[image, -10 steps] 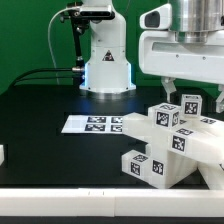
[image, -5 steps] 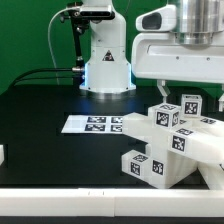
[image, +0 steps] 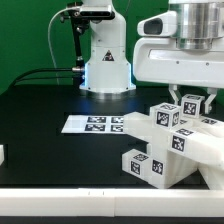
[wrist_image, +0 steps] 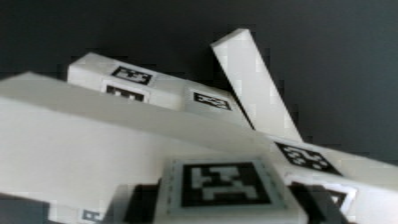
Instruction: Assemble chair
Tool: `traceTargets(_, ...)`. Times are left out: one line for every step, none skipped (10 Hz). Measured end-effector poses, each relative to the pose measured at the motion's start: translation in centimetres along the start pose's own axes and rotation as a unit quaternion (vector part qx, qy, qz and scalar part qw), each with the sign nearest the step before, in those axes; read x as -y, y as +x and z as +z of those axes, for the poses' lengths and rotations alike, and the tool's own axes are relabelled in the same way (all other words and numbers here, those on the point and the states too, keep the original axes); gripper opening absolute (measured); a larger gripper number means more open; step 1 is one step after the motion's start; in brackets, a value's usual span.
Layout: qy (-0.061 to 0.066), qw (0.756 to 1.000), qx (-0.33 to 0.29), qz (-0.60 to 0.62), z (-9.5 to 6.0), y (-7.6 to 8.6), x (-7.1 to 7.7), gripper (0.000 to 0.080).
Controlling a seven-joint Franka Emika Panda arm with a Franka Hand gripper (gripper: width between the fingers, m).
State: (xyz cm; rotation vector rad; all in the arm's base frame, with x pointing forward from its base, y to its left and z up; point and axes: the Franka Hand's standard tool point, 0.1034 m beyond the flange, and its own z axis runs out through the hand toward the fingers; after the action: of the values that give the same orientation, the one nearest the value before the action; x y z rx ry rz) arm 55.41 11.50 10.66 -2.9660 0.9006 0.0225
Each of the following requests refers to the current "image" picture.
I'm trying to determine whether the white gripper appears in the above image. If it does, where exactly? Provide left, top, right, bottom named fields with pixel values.
left=133, top=38, right=224, bottom=114

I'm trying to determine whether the white marker cube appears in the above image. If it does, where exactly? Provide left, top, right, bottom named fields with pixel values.
left=150, top=103, right=181, bottom=129
left=181, top=94, right=205, bottom=118

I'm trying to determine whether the white chair back frame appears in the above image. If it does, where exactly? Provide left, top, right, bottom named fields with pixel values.
left=124, top=112, right=224, bottom=190

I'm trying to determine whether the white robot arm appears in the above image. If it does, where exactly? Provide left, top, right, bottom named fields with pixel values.
left=61, top=0, right=224, bottom=113

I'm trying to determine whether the white piece at left edge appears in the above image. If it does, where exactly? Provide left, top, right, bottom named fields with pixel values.
left=0, top=145, right=4, bottom=166

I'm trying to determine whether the white marker base plate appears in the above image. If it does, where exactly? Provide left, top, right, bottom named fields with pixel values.
left=62, top=115, right=123, bottom=134

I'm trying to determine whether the black table cable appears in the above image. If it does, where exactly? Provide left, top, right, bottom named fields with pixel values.
left=8, top=67, right=84, bottom=91

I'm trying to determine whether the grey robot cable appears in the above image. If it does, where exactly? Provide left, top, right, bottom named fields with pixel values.
left=47, top=5, right=82, bottom=86

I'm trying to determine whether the white L-shaped wall fence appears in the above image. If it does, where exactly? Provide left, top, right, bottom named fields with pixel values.
left=0, top=187, right=224, bottom=218

